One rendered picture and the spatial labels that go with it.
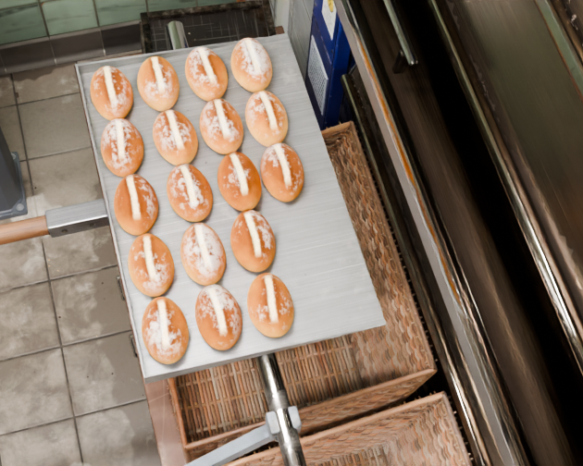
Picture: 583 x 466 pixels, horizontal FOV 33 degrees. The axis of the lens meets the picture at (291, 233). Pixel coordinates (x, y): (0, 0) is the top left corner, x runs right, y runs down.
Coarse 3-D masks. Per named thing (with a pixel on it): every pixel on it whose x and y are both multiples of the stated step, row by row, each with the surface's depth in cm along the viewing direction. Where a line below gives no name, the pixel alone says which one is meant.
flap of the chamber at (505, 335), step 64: (384, 64) 138; (448, 64) 140; (384, 128) 134; (448, 128) 134; (448, 192) 129; (512, 256) 126; (512, 320) 122; (512, 384) 118; (576, 384) 119; (576, 448) 115
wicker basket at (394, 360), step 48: (336, 144) 205; (384, 240) 190; (384, 288) 191; (384, 336) 194; (192, 384) 200; (240, 384) 200; (288, 384) 201; (336, 384) 202; (384, 384) 177; (192, 432) 196; (240, 432) 179
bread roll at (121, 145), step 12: (120, 120) 153; (108, 132) 151; (120, 132) 151; (132, 132) 152; (108, 144) 151; (120, 144) 150; (132, 144) 151; (108, 156) 151; (120, 156) 150; (132, 156) 151; (108, 168) 152; (120, 168) 151; (132, 168) 152
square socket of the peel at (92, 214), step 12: (72, 204) 147; (84, 204) 147; (96, 204) 148; (48, 216) 146; (60, 216) 146; (72, 216) 146; (84, 216) 147; (96, 216) 147; (48, 228) 146; (60, 228) 146; (72, 228) 147; (84, 228) 148
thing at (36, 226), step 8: (40, 216) 147; (8, 224) 146; (16, 224) 146; (24, 224) 146; (32, 224) 146; (40, 224) 146; (0, 232) 145; (8, 232) 145; (16, 232) 145; (24, 232) 146; (32, 232) 146; (40, 232) 146; (48, 232) 147; (0, 240) 145; (8, 240) 146; (16, 240) 146
